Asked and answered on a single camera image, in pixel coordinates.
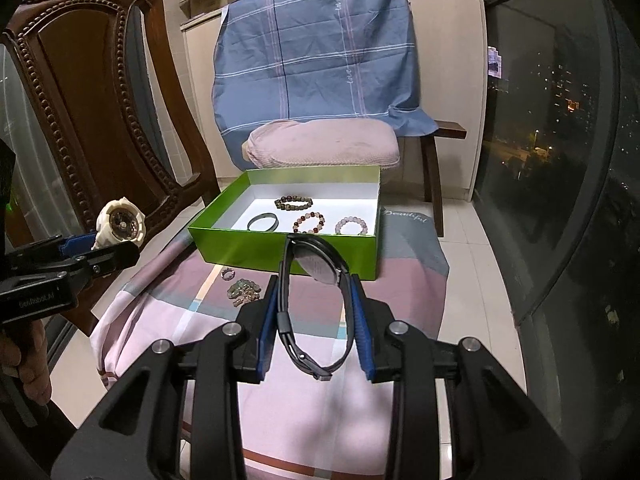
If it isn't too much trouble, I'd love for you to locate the person's left hand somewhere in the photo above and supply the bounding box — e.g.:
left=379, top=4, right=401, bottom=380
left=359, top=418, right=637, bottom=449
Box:
left=0, top=317, right=51, bottom=406

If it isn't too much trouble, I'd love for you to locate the brown bead bracelet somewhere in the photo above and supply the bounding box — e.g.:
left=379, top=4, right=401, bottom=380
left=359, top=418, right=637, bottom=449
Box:
left=274, top=196, right=314, bottom=212

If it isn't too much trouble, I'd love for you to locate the black wristwatch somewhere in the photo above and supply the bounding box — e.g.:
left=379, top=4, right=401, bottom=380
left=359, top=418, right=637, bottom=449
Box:
left=277, top=234, right=356, bottom=381

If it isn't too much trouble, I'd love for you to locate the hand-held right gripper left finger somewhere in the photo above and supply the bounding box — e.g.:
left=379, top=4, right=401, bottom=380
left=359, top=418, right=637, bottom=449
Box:
left=52, top=275, right=278, bottom=480

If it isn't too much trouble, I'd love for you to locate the pink plaid bed sheet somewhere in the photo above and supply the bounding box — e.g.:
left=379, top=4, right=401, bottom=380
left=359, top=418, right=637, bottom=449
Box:
left=90, top=205, right=451, bottom=480

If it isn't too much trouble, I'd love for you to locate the pink pillow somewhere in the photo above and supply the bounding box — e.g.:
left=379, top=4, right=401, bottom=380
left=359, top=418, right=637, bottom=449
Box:
left=241, top=119, right=401, bottom=171

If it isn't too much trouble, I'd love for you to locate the dark window frame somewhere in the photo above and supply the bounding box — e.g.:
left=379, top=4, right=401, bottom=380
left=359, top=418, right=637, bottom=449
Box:
left=472, top=0, right=640, bottom=331

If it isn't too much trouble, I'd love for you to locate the green cardboard box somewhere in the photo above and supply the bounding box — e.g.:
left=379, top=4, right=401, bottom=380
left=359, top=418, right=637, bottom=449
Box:
left=187, top=164, right=383, bottom=282

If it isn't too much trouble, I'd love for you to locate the grey metal bangle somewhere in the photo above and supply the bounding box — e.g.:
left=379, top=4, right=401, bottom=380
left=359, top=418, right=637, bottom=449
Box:
left=247, top=213, right=279, bottom=233

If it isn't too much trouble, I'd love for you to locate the dark wooden armchair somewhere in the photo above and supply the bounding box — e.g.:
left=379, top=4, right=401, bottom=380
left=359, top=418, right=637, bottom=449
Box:
left=400, top=120, right=468, bottom=238

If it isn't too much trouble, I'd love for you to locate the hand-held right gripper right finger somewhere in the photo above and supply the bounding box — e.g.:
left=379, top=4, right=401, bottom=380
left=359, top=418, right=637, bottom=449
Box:
left=350, top=274, right=583, bottom=480

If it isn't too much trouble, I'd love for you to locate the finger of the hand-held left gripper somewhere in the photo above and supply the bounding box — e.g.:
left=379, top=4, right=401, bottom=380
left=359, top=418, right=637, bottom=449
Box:
left=5, top=232, right=101, bottom=273
left=70, top=241, right=141, bottom=286

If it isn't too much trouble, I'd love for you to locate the carved wooden chair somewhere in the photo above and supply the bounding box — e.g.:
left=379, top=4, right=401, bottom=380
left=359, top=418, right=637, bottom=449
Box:
left=0, top=0, right=218, bottom=338

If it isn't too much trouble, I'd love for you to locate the cream wristwatch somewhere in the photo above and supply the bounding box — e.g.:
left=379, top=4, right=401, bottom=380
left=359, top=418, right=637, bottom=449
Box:
left=92, top=197, right=149, bottom=251

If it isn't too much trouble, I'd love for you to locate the pale pink bead bracelet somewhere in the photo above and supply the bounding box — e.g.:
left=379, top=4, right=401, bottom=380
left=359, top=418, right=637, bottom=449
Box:
left=335, top=216, right=368, bottom=236

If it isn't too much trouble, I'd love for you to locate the red bead bracelet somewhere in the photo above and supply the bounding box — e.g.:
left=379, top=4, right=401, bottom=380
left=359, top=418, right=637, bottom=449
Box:
left=292, top=211, right=327, bottom=235

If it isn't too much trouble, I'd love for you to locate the green jade bracelet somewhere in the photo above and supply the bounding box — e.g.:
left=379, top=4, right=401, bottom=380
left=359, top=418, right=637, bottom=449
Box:
left=226, top=278, right=263, bottom=311

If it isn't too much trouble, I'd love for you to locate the blue plaid cloth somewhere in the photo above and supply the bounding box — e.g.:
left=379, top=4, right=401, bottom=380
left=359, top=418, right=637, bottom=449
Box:
left=211, top=0, right=437, bottom=168

